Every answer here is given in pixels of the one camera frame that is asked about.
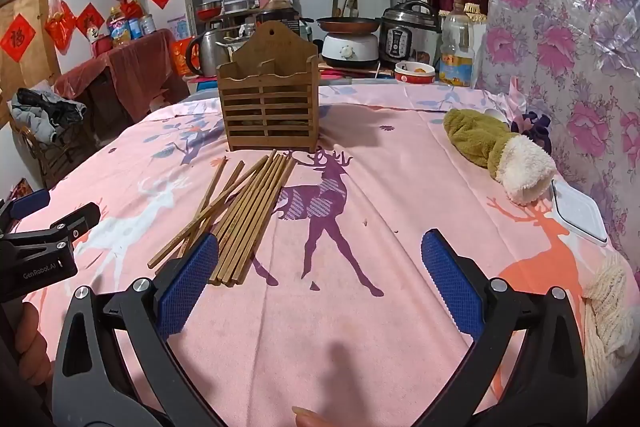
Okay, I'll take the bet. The table with red cloth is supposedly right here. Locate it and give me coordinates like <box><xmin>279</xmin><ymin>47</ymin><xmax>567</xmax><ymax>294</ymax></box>
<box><xmin>54</xmin><ymin>28</ymin><xmax>192</xmax><ymax>142</ymax></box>

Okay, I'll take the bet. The cream knitted cloth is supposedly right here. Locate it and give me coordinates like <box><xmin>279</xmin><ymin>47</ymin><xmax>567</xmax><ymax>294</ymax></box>
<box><xmin>581</xmin><ymin>251</ymin><xmax>640</xmax><ymax>390</ymax></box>

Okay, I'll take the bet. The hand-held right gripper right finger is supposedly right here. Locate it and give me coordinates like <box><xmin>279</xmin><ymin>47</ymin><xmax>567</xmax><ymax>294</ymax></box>
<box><xmin>415</xmin><ymin>229</ymin><xmax>589</xmax><ymax>427</ymax></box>

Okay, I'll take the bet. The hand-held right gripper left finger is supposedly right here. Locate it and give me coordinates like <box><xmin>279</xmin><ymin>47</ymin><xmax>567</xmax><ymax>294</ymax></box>
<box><xmin>50</xmin><ymin>232</ymin><xmax>221</xmax><ymax>427</ymax></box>

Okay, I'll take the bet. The wooden chair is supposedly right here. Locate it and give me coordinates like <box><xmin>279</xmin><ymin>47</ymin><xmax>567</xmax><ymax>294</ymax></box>
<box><xmin>9</xmin><ymin>112</ymin><xmax>101</xmax><ymax>188</ymax></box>

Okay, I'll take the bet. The copper frying pan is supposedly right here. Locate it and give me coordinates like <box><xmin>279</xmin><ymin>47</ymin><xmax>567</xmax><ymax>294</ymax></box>
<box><xmin>316</xmin><ymin>16</ymin><xmax>382</xmax><ymax>34</ymax></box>

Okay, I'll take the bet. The person's left hand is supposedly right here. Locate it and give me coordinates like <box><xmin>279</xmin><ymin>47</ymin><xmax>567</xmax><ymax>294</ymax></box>
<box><xmin>14</xmin><ymin>301</ymin><xmax>55</xmax><ymax>389</ymax></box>

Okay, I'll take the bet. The silver electric pressure cooker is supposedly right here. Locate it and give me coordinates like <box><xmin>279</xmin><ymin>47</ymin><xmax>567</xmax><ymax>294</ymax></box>
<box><xmin>379</xmin><ymin>0</ymin><xmax>444</xmax><ymax>68</ymax></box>

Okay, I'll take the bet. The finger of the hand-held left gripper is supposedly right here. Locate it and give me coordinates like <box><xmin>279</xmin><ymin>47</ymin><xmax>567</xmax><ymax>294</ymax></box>
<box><xmin>30</xmin><ymin>202</ymin><xmax>102</xmax><ymax>249</ymax></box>
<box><xmin>0</xmin><ymin>188</ymin><xmax>52</xmax><ymax>233</ymax></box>

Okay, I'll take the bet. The white electric hot plate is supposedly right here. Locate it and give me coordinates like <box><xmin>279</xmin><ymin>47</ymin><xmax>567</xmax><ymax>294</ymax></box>
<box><xmin>321</xmin><ymin>32</ymin><xmax>381</xmax><ymax>68</ymax></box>

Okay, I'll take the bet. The clear cooking oil bottle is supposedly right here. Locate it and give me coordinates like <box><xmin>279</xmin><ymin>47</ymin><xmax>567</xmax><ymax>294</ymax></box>
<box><xmin>439</xmin><ymin>0</ymin><xmax>476</xmax><ymax>88</ymax></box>

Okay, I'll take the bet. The pile of wooden chopsticks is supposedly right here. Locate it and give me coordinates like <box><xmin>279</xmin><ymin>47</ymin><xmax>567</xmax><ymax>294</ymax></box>
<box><xmin>147</xmin><ymin>149</ymin><xmax>300</xmax><ymax>286</ymax></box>

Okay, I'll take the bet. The pile of grey clothes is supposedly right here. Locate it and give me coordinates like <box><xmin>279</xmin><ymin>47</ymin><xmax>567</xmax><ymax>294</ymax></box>
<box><xmin>10</xmin><ymin>87</ymin><xmax>88</xmax><ymax>144</ymax></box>

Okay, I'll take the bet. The slatted wooden chopstick holder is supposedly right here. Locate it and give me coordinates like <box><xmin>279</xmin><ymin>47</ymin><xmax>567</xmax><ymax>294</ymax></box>
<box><xmin>216</xmin><ymin>21</ymin><xmax>320</xmax><ymax>154</ymax></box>

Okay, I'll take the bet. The person's right hand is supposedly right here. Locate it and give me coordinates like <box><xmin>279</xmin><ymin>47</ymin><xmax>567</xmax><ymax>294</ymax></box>
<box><xmin>292</xmin><ymin>406</ymin><xmax>335</xmax><ymax>427</ymax></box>

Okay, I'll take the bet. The purple cloth item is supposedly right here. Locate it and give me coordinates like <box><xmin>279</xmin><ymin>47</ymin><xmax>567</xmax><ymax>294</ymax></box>
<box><xmin>519</xmin><ymin>108</ymin><xmax>552</xmax><ymax>154</ymax></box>

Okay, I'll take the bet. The dark sauce bottle yellow cap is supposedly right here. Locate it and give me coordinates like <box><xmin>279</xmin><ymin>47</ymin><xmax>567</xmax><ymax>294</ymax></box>
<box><xmin>259</xmin><ymin>0</ymin><xmax>302</xmax><ymax>38</ymax></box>

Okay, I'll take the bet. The red and white bowl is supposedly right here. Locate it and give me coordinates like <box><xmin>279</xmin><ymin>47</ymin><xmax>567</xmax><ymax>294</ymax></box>
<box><xmin>394</xmin><ymin>61</ymin><xmax>437</xmax><ymax>84</ymax></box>

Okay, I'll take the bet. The pink deer printed bed sheet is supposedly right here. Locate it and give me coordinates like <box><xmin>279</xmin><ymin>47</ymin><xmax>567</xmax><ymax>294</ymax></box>
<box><xmin>14</xmin><ymin>83</ymin><xmax>632</xmax><ymax>427</ymax></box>

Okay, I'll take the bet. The yellow drink bottle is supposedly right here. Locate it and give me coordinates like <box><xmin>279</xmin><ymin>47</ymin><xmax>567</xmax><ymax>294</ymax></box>
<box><xmin>107</xmin><ymin>6</ymin><xmax>132</xmax><ymax>48</ymax></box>

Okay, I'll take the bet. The steel pot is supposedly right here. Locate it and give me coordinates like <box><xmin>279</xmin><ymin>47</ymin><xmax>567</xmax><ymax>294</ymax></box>
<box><xmin>185</xmin><ymin>28</ymin><xmax>232</xmax><ymax>78</ymax></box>

